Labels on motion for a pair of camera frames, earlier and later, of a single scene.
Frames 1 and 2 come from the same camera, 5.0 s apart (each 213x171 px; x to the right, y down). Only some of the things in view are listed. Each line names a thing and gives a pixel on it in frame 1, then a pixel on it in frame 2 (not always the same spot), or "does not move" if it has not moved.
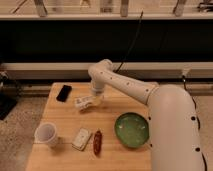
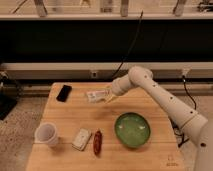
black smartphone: [64, 93] does not move
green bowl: [131, 129] does not move
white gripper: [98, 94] -> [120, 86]
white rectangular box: [81, 139] does not move
